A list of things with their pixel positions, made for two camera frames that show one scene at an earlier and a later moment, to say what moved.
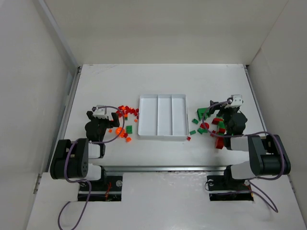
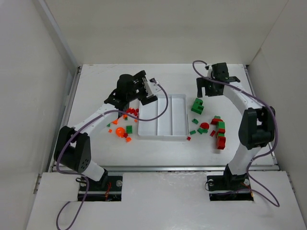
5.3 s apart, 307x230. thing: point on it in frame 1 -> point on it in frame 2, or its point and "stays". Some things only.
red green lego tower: [219, 141] stays
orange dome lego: [118, 130] stays
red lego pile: [125, 109] stays
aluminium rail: [160, 168] stays
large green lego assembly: [206, 112] -> [197, 107]
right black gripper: [223, 110] -> [208, 86]
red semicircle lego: [206, 124] stays
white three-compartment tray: [162, 116] stays
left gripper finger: [116, 121] -> [146, 101]
